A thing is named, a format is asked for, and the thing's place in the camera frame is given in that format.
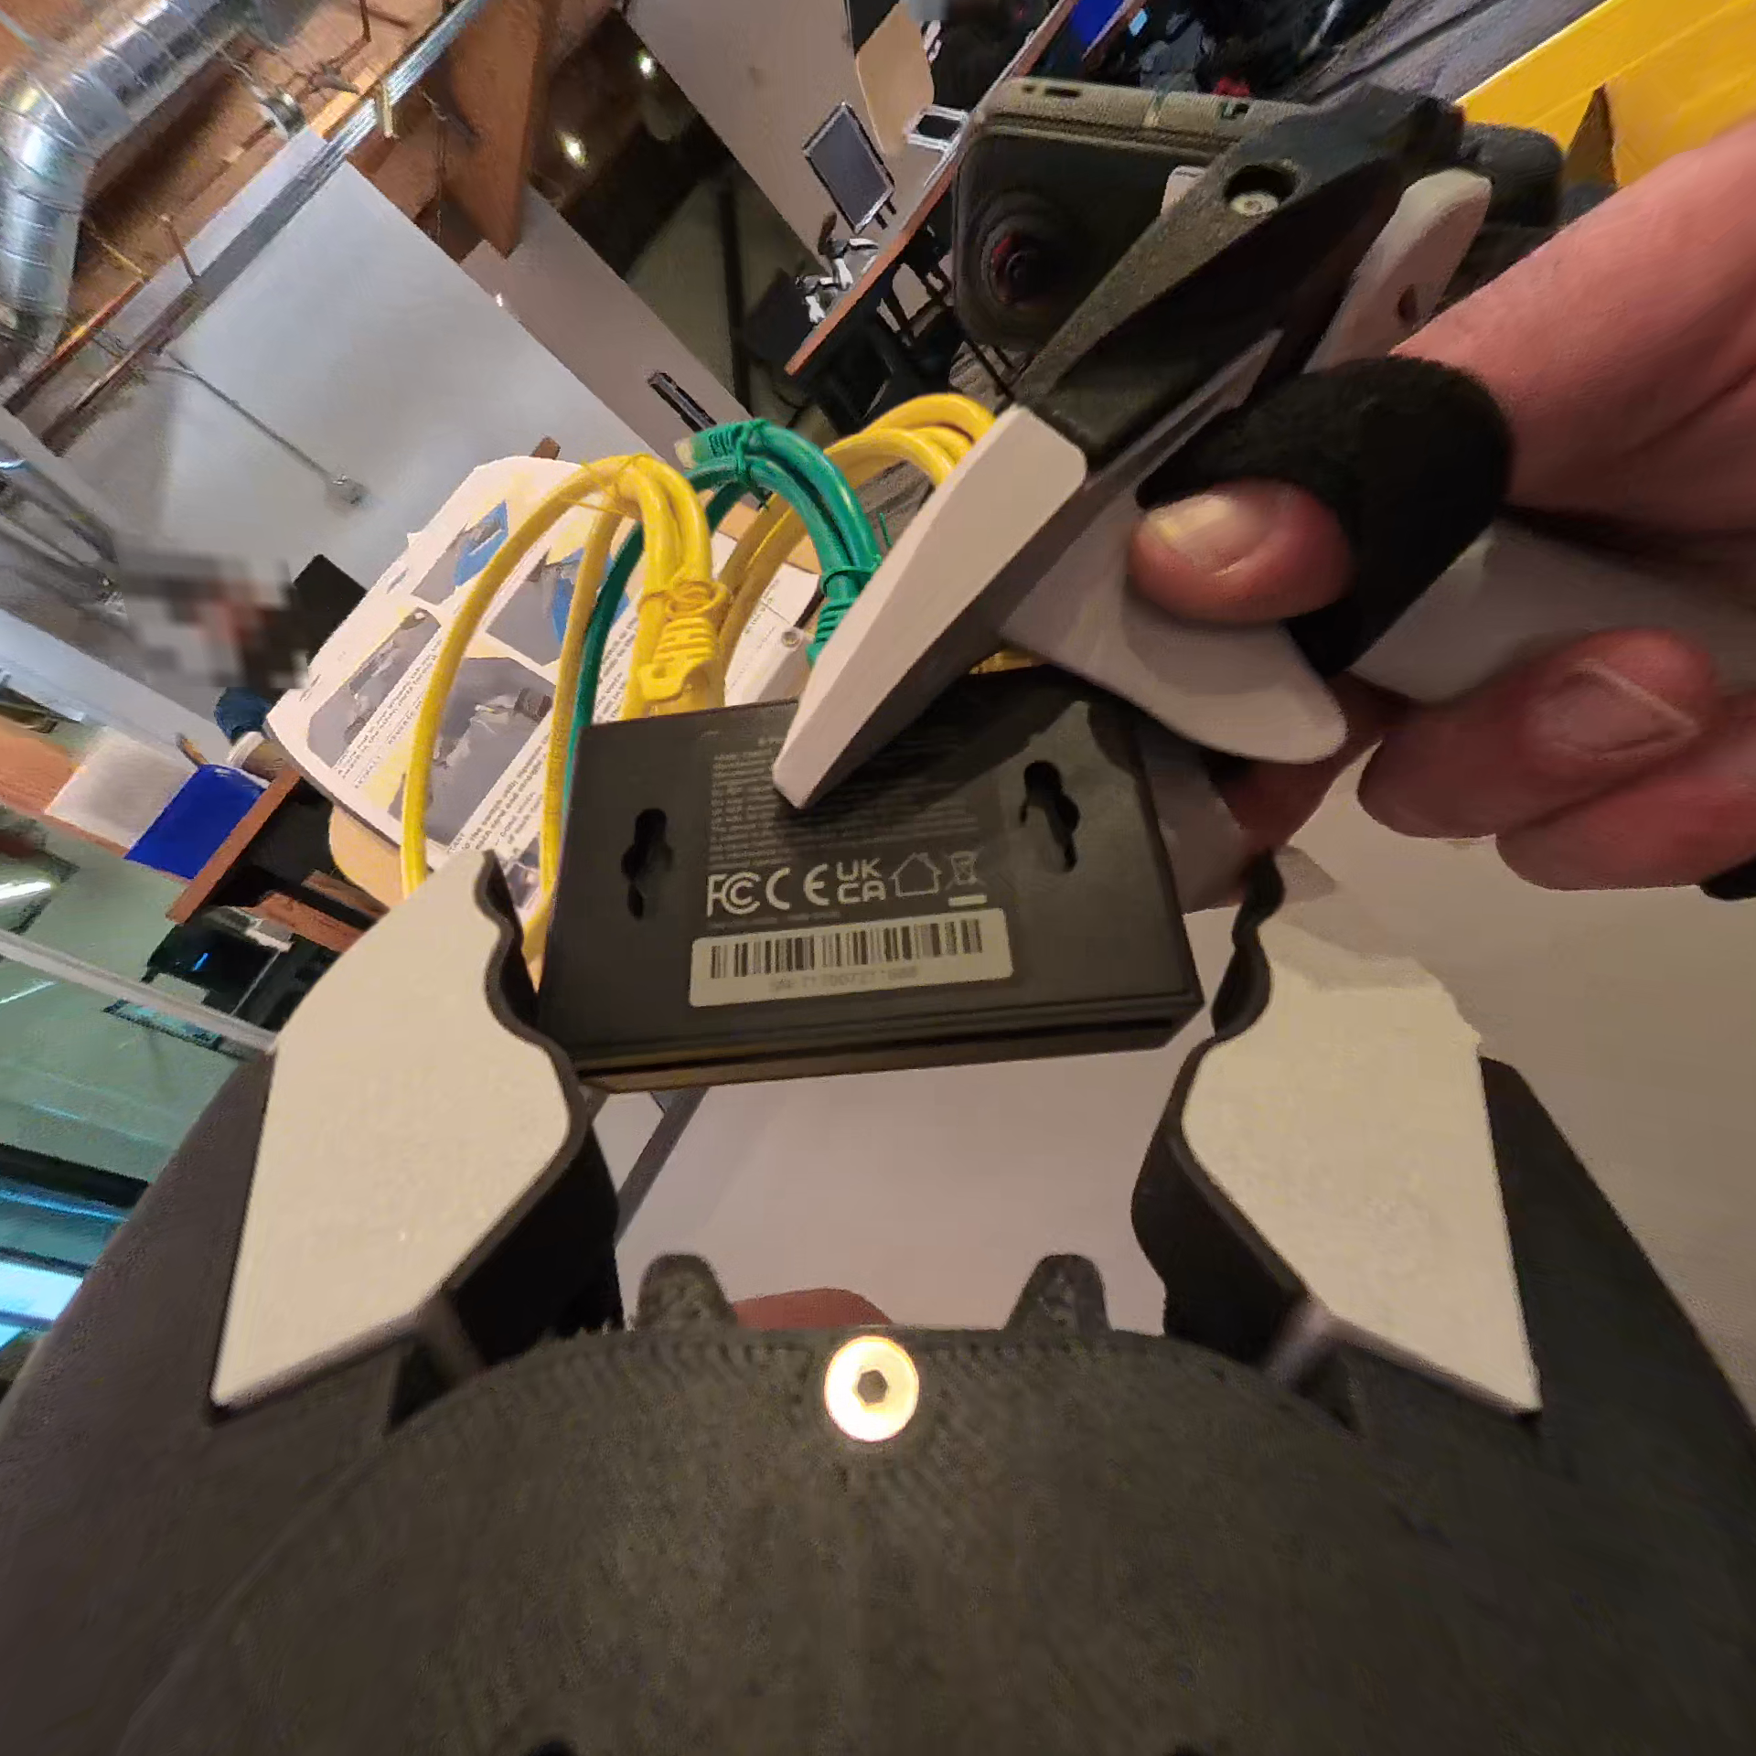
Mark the white box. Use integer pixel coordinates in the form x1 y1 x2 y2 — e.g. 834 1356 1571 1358
44 735 194 846

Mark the brown wooden desk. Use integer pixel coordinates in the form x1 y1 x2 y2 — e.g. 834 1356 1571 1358
164 767 393 955

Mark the blue storage bin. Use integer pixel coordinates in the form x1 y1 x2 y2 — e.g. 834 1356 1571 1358
125 763 266 881

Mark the metal wall conduit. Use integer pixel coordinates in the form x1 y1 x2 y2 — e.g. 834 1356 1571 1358
150 350 371 506

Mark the black network switch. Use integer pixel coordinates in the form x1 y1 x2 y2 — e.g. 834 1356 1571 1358
537 673 1205 1092

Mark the wooden document stand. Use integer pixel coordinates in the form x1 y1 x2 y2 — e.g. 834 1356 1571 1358
848 0 937 156

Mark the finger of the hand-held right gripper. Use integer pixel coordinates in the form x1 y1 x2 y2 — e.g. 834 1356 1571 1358
1135 720 1261 915
770 403 1089 812

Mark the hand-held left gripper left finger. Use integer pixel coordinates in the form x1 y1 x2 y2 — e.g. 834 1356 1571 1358
209 851 624 1417

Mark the silver ventilation duct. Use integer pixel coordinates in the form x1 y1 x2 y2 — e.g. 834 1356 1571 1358
0 0 270 379

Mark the printed instruction sheet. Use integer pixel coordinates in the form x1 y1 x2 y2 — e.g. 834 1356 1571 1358
267 454 826 915

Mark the yellow plastic bin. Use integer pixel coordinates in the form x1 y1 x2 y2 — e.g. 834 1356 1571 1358
1457 0 1756 187

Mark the person's right hand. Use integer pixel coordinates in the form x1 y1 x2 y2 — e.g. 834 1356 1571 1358
1130 121 1756 907

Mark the computer monitor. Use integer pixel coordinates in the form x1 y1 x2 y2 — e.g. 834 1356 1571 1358
802 103 896 233

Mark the green ethernet cable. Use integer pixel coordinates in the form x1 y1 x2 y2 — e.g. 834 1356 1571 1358
555 418 886 770

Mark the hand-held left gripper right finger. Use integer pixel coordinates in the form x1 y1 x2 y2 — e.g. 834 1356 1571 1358
1128 849 1545 1417

